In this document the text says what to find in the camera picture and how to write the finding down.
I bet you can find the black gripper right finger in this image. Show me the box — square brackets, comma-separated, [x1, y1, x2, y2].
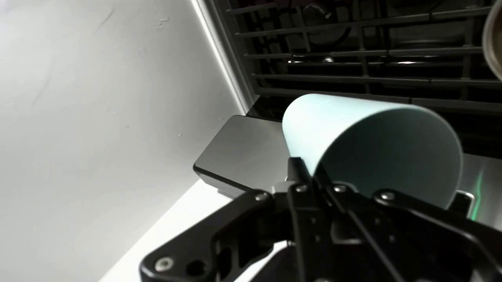
[313, 173, 502, 282]

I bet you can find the grey plastic cup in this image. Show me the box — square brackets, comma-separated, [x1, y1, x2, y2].
[282, 93, 462, 208]

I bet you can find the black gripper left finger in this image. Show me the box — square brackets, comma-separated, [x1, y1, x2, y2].
[139, 158, 310, 282]

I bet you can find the stainless steel gas stove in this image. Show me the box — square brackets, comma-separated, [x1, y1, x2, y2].
[192, 0, 502, 227]

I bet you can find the small steel saucepan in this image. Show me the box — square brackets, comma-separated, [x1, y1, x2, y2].
[481, 0, 502, 81]

